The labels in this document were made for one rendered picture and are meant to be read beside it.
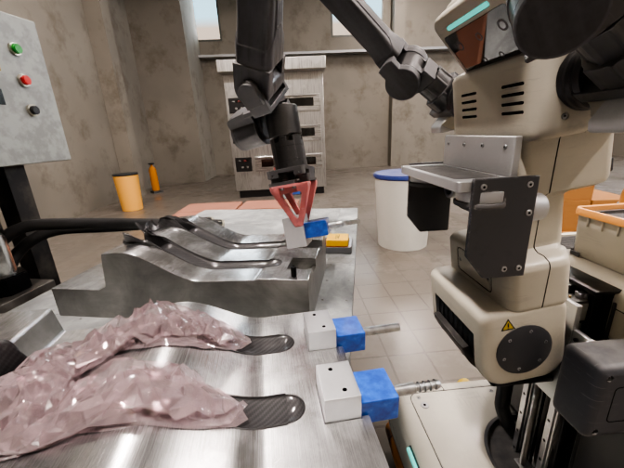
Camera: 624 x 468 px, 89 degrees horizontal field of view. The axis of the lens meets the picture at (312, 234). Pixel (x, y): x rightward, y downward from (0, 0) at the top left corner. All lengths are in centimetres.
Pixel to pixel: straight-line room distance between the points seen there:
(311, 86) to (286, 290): 559
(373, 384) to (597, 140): 53
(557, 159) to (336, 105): 966
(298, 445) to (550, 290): 51
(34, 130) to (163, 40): 817
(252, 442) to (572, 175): 60
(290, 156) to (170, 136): 865
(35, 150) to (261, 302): 91
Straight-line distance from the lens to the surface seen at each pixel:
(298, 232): 55
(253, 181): 609
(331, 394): 34
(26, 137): 127
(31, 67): 134
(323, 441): 34
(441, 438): 113
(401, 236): 311
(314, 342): 43
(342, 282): 72
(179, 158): 914
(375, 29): 81
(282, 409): 38
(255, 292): 56
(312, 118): 599
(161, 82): 926
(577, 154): 68
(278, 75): 56
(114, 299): 71
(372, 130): 1040
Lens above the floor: 112
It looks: 18 degrees down
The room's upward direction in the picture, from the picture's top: 3 degrees counter-clockwise
